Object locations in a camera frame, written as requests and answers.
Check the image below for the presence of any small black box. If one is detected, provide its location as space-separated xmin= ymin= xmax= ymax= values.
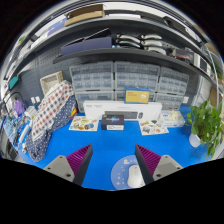
xmin=100 ymin=114 xmax=126 ymax=131

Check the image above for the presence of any green potted plant white pot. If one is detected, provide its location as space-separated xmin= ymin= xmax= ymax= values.
xmin=185 ymin=99 xmax=224 ymax=159

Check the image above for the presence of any dark shelf unit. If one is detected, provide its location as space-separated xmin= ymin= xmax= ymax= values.
xmin=6 ymin=1 xmax=221 ymax=84

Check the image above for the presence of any tan woven basket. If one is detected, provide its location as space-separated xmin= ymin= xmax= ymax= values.
xmin=39 ymin=70 xmax=65 ymax=97

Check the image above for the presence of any polka dot patterned cloth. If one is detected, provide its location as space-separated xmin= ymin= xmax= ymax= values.
xmin=24 ymin=79 xmax=78 ymax=163

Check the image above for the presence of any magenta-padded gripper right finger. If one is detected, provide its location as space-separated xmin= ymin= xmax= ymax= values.
xmin=134 ymin=144 xmax=184 ymax=185

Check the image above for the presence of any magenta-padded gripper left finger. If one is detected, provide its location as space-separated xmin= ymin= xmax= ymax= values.
xmin=43 ymin=144 xmax=94 ymax=187

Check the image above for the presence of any white and blue tissue box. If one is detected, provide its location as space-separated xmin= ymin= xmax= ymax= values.
xmin=159 ymin=109 xmax=186 ymax=129

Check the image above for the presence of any yellow card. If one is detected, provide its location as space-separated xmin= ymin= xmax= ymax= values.
xmin=124 ymin=87 xmax=151 ymax=105

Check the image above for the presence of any white keyboard box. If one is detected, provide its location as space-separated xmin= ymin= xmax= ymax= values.
xmin=82 ymin=100 xmax=163 ymax=122

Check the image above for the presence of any purple toy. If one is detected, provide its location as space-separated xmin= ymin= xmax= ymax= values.
xmin=12 ymin=99 xmax=26 ymax=117

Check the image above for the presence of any white computer mouse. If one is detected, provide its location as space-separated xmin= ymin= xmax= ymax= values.
xmin=126 ymin=163 xmax=146 ymax=189

